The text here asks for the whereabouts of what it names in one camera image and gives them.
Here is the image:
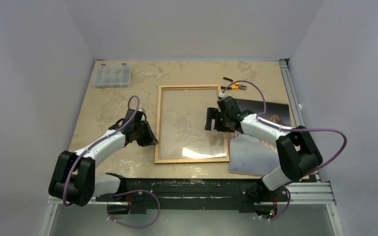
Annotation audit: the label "wooden picture frame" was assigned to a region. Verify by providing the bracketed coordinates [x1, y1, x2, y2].
[154, 84, 230, 165]

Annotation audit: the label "clear glass pane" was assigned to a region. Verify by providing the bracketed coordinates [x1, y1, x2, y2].
[158, 88, 227, 161]

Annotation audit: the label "landscape photo print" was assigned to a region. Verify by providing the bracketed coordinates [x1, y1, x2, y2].
[228, 102, 291, 176]

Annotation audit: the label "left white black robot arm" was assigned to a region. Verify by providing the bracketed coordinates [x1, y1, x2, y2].
[48, 109, 158, 207]

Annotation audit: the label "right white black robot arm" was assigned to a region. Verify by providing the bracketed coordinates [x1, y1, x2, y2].
[205, 96, 323, 200]

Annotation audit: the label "orange black pliers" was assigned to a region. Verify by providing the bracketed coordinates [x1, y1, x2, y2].
[220, 77, 247, 90]

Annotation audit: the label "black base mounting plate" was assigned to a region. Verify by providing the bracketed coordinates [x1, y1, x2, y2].
[96, 178, 290, 218]

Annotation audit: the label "clear plastic organizer box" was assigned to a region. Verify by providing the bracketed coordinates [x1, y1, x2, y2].
[92, 63, 132, 88]

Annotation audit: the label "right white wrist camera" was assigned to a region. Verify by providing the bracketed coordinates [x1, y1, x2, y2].
[218, 92, 226, 99]

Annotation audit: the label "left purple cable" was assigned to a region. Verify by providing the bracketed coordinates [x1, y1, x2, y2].
[62, 95, 162, 230]

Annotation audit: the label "aluminium rail frame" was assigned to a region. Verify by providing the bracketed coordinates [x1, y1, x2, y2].
[48, 60, 330, 236]

